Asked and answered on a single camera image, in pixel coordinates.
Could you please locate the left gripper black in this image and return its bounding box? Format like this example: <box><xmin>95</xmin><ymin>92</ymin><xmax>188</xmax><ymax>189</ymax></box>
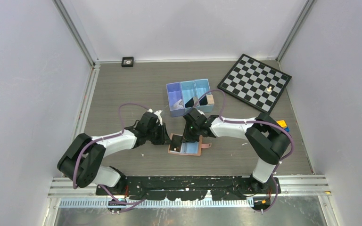
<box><xmin>146</xmin><ymin>122</ymin><xmax>172</xmax><ymax>145</ymax></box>

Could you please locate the brown leather card holder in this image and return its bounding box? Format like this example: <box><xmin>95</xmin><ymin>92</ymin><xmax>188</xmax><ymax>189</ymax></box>
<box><xmin>167</xmin><ymin>134</ymin><xmax>212</xmax><ymax>156</ymax></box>

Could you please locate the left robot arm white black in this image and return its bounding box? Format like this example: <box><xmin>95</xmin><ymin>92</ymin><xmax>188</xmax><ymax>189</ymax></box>
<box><xmin>57</xmin><ymin>109</ymin><xmax>170</xmax><ymax>195</ymax></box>

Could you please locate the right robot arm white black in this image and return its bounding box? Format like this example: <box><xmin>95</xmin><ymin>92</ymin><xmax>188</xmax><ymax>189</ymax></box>
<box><xmin>183</xmin><ymin>108</ymin><xmax>295</xmax><ymax>193</ymax></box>

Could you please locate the black card middle bin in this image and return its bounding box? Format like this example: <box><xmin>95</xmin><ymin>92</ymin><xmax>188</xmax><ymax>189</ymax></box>
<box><xmin>184</xmin><ymin>97</ymin><xmax>197</xmax><ymax>108</ymax></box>

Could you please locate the black card bin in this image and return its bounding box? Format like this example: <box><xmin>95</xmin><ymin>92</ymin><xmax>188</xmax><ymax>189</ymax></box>
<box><xmin>184</xmin><ymin>97</ymin><xmax>197</xmax><ymax>108</ymax></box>
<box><xmin>169</xmin><ymin>134</ymin><xmax>183</xmax><ymax>153</ymax></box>

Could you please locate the black card right bin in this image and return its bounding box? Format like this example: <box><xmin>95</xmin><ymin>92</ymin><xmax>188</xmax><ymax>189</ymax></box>
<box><xmin>169</xmin><ymin>134</ymin><xmax>183</xmax><ymax>153</ymax></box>

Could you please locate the silver card purple bin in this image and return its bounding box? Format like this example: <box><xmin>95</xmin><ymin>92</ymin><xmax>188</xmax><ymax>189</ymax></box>
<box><xmin>171</xmin><ymin>99</ymin><xmax>184</xmax><ymax>111</ymax></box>

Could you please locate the tan card right bin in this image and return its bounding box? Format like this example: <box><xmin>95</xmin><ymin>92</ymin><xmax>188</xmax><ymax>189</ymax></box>
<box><xmin>206</xmin><ymin>95</ymin><xmax>214</xmax><ymax>105</ymax></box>

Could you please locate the middle light blue bin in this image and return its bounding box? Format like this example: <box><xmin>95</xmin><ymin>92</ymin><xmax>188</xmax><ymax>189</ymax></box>
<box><xmin>181</xmin><ymin>81</ymin><xmax>197</xmax><ymax>112</ymax></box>

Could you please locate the light blue bin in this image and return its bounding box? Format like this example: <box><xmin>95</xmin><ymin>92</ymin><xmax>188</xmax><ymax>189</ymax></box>
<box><xmin>181</xmin><ymin>81</ymin><xmax>197</xmax><ymax>112</ymax></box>
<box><xmin>194</xmin><ymin>79</ymin><xmax>214</xmax><ymax>113</ymax></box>

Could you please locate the right light blue bin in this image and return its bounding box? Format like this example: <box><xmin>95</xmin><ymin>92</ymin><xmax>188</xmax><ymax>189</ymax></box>
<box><xmin>194</xmin><ymin>79</ymin><xmax>214</xmax><ymax>113</ymax></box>

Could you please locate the purple plastic bin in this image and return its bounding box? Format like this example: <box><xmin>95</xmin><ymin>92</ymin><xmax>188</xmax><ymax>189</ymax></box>
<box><xmin>166</xmin><ymin>82</ymin><xmax>185</xmax><ymax>117</ymax></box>

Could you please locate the small black square device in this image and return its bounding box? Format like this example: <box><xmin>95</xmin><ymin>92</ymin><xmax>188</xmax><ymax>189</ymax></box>
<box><xmin>121</xmin><ymin>56</ymin><xmax>134</xmax><ymax>67</ymax></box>

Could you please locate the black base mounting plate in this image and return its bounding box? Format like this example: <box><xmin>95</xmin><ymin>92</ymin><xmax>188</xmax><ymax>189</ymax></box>
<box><xmin>96</xmin><ymin>176</ymin><xmax>281</xmax><ymax>201</ymax></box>

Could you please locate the black white chessboard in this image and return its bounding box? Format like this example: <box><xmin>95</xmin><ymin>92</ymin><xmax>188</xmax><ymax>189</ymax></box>
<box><xmin>217</xmin><ymin>54</ymin><xmax>292</xmax><ymax>114</ymax></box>

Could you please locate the blue yellow toy car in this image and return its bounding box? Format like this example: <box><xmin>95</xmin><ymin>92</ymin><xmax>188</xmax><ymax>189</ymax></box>
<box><xmin>277</xmin><ymin>120</ymin><xmax>290</xmax><ymax>132</ymax></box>

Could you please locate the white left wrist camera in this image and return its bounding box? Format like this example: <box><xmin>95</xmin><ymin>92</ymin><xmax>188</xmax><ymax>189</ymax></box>
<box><xmin>147</xmin><ymin>108</ymin><xmax>163</xmax><ymax>125</ymax></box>

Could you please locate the aluminium rail frame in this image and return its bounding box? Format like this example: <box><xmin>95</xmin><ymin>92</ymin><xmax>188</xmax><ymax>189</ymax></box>
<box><xmin>48</xmin><ymin>175</ymin><xmax>333</xmax><ymax>213</ymax></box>

